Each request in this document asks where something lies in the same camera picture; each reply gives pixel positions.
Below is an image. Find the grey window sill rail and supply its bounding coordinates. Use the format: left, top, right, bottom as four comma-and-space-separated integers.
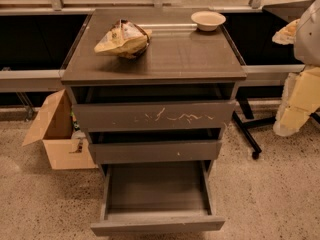
0, 64, 304, 93

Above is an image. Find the white paper bowl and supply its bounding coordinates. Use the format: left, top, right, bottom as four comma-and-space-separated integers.
191, 11, 226, 32

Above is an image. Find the brown chip bag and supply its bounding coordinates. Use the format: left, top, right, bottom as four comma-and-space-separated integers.
94, 19, 152, 59

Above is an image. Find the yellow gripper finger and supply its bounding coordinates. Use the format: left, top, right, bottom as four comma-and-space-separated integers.
272, 19, 299, 45
273, 66, 320, 137

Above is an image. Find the grey open bottom drawer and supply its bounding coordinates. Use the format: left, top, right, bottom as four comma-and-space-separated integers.
91, 161, 225, 236

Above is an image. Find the grey top drawer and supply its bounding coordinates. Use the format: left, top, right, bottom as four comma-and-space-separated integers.
72, 84, 235, 132

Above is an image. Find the grey middle drawer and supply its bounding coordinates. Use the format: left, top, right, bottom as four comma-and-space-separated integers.
89, 128, 222, 164

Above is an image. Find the green bottle in box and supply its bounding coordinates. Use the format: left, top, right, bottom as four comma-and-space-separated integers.
70, 111, 80, 132

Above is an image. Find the open cardboard box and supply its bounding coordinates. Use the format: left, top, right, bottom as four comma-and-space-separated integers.
23, 90, 96, 170

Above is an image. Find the black rolling stand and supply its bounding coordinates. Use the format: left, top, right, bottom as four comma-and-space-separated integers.
227, 0, 312, 159

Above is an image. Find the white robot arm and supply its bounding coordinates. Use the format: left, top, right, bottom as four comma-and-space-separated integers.
272, 0, 320, 137

